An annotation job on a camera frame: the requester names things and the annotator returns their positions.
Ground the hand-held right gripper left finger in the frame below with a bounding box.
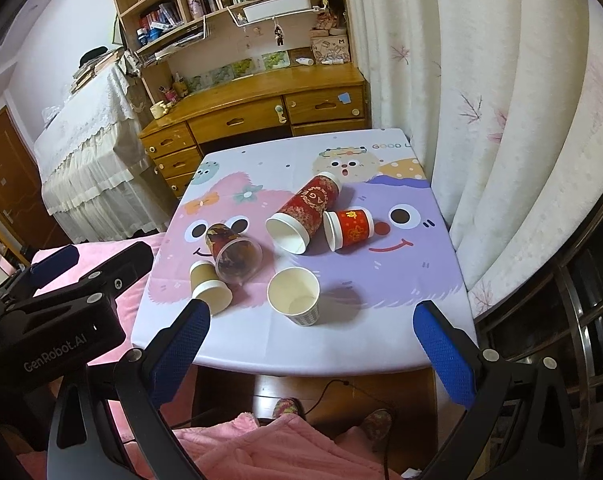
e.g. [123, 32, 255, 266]
[46, 299, 213, 480]

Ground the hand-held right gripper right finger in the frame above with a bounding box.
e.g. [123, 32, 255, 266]
[413, 300, 589, 480]

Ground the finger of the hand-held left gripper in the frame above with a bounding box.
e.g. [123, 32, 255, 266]
[15, 241, 155, 312]
[1, 244, 80, 307]

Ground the small beige paper cup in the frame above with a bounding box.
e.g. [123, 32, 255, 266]
[190, 260, 233, 317]

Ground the clear plastic cup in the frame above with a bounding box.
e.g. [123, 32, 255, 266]
[205, 223, 263, 287]

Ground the grey patterned paper cup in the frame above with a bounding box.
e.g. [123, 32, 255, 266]
[266, 267, 321, 327]

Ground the small red paper cup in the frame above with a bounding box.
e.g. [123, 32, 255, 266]
[323, 207, 375, 252]

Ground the tall red patterned paper cup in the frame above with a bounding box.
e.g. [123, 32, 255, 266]
[265, 171, 342, 254]

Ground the pink bed sheet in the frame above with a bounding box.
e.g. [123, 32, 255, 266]
[28, 232, 197, 480]

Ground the cartoon printed tablecloth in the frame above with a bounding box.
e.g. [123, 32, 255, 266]
[131, 128, 478, 377]

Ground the floral slipper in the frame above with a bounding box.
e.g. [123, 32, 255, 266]
[359, 408, 393, 436]
[272, 397, 305, 421]

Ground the white lace-covered piano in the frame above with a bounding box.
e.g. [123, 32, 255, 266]
[34, 57, 174, 243]

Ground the brown wooden door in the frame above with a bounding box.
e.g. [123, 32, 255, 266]
[0, 105, 69, 266]

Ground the metal railing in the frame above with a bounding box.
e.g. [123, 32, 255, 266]
[474, 250, 603, 480]

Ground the pink fleece robe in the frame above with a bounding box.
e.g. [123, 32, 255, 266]
[174, 412, 432, 480]

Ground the stack of books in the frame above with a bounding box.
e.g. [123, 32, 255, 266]
[71, 47, 126, 95]

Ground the wooden desk with drawers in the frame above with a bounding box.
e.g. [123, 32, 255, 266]
[138, 62, 372, 200]

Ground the white floral curtain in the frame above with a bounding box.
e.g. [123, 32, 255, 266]
[341, 0, 603, 318]

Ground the white storage box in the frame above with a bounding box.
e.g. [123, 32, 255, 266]
[242, 0, 313, 23]

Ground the patterned paper box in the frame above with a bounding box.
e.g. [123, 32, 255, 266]
[311, 35, 352, 64]

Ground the black cable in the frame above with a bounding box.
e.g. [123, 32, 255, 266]
[191, 379, 402, 480]

